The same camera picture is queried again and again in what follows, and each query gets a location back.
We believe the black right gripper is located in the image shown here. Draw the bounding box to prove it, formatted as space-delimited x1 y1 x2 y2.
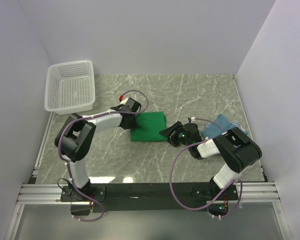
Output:
160 121 192 148

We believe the green tank top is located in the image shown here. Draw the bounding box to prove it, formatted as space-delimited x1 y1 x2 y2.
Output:
130 111 167 142

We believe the teal tank top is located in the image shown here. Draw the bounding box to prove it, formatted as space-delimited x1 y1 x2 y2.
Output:
202 114 230 139

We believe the blue white striped tank top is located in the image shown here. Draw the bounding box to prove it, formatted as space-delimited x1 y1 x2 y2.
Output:
202 121 248 139

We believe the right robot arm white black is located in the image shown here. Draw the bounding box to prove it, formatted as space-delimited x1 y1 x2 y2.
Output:
159 121 262 200

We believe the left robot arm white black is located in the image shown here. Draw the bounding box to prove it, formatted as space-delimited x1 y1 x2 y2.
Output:
54 97 142 201

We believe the white plastic laundry basket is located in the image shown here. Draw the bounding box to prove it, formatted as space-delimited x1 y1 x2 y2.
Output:
44 60 96 115

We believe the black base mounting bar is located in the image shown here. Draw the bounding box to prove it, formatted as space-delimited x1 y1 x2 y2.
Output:
60 182 238 216

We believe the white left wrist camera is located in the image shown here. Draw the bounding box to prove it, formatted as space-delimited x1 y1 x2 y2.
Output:
119 95 129 105

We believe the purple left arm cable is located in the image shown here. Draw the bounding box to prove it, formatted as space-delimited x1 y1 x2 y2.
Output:
57 89 150 223

